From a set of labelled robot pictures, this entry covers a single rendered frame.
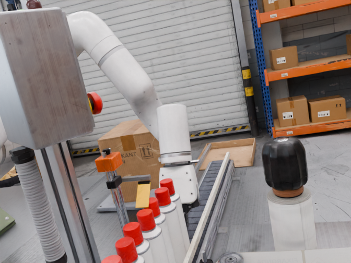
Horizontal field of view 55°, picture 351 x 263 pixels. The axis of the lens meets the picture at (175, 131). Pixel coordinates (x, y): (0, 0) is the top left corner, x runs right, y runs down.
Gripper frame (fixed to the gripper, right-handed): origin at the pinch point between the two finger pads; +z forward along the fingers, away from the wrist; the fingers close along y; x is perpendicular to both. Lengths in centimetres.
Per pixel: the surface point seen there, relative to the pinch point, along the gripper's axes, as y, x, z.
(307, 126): 54, 359, -47
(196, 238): 4.0, -1.9, 3.7
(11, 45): -4, -52, -33
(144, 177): -1.0, -19.5, -13.3
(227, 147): -2, 93, -22
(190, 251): 3.8, -7.1, 5.6
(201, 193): -2.1, 30.6, -4.2
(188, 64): -95, 379, -160
